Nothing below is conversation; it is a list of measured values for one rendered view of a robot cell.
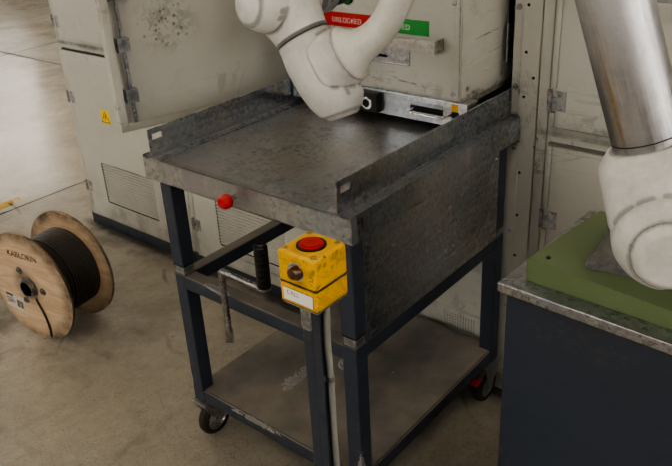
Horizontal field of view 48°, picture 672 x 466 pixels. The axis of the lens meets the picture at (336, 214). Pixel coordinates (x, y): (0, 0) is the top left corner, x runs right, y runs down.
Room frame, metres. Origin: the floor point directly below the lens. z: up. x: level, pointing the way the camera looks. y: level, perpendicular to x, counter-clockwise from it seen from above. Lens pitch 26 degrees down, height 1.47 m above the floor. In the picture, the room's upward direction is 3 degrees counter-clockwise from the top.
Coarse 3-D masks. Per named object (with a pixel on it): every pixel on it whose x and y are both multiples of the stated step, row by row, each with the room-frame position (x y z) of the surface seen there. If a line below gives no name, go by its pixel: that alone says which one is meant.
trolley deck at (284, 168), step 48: (240, 144) 1.70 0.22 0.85; (288, 144) 1.69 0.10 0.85; (336, 144) 1.67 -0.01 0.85; (384, 144) 1.65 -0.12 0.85; (480, 144) 1.63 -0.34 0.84; (192, 192) 1.56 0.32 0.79; (240, 192) 1.46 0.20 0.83; (288, 192) 1.41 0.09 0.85; (384, 192) 1.38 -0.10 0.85; (432, 192) 1.48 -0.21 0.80
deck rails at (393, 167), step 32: (256, 96) 1.91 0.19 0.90; (288, 96) 2.00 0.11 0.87; (160, 128) 1.67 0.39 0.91; (192, 128) 1.74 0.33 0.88; (224, 128) 1.82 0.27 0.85; (448, 128) 1.58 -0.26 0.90; (480, 128) 1.69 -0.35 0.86; (160, 160) 1.62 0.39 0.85; (384, 160) 1.40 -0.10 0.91; (416, 160) 1.49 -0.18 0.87; (352, 192) 1.32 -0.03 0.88
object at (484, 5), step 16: (464, 0) 1.69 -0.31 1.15; (480, 0) 1.75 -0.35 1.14; (496, 0) 1.80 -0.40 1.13; (464, 16) 1.69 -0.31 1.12; (480, 16) 1.75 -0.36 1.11; (496, 16) 1.81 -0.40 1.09; (464, 32) 1.70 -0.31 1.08; (480, 32) 1.75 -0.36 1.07; (496, 32) 1.81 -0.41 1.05; (464, 48) 1.70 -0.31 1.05; (480, 48) 1.75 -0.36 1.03; (496, 48) 1.81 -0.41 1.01; (464, 64) 1.70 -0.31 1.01; (480, 64) 1.75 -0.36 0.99; (496, 64) 1.81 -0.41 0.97; (512, 64) 1.88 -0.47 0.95; (464, 80) 1.70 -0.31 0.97; (480, 80) 1.76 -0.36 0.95; (496, 80) 1.82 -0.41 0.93; (464, 96) 1.70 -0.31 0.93; (480, 96) 1.76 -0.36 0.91
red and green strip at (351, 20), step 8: (328, 16) 1.93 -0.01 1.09; (336, 16) 1.92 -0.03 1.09; (344, 16) 1.90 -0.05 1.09; (352, 16) 1.88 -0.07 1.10; (360, 16) 1.87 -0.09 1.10; (368, 16) 1.85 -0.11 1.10; (328, 24) 1.94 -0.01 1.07; (336, 24) 1.92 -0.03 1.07; (344, 24) 1.90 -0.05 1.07; (352, 24) 1.89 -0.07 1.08; (360, 24) 1.87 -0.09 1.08; (408, 24) 1.78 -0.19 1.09; (416, 24) 1.76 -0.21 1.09; (424, 24) 1.75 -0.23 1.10; (400, 32) 1.79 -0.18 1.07; (408, 32) 1.78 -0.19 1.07; (416, 32) 1.76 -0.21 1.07; (424, 32) 1.75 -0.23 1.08
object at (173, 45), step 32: (96, 0) 1.87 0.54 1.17; (128, 0) 1.92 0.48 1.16; (160, 0) 1.97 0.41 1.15; (192, 0) 2.02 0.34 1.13; (224, 0) 2.07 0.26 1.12; (128, 32) 1.92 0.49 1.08; (160, 32) 1.96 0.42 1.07; (192, 32) 2.01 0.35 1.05; (224, 32) 2.06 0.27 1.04; (256, 32) 2.12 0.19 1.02; (128, 64) 1.91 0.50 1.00; (160, 64) 1.96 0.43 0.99; (192, 64) 2.00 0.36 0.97; (224, 64) 2.06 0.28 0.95; (256, 64) 2.11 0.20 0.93; (128, 96) 1.88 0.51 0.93; (160, 96) 1.95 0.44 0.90; (192, 96) 2.00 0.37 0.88; (224, 96) 2.05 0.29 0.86; (128, 128) 1.86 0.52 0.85
